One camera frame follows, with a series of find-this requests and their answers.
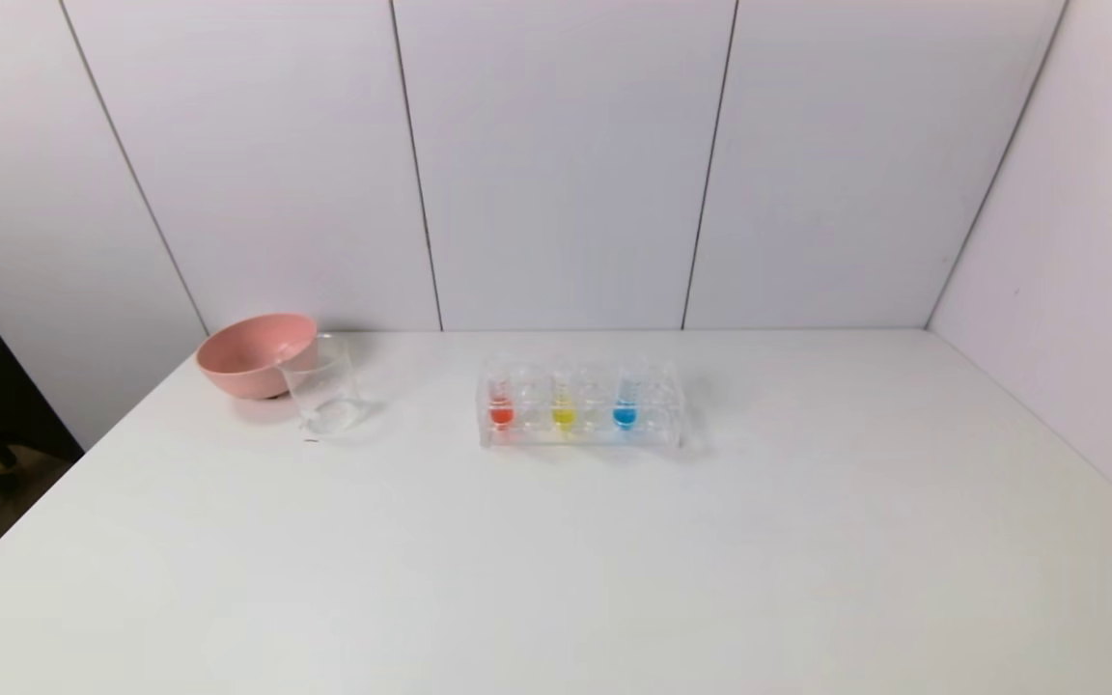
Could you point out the clear glass beaker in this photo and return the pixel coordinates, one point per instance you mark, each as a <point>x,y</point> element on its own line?
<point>324,401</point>

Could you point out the test tube with red pigment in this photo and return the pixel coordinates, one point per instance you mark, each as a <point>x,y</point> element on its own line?
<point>501,413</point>

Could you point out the pink bowl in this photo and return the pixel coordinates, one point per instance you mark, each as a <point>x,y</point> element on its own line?
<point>247,357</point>

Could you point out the clear acrylic test tube rack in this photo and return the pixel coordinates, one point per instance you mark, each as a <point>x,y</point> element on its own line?
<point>590,436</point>

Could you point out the test tube with yellow pigment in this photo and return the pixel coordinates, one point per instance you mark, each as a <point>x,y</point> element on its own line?
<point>564,415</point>

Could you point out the test tube with blue pigment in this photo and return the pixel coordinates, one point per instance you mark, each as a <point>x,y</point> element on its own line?
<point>625,415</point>

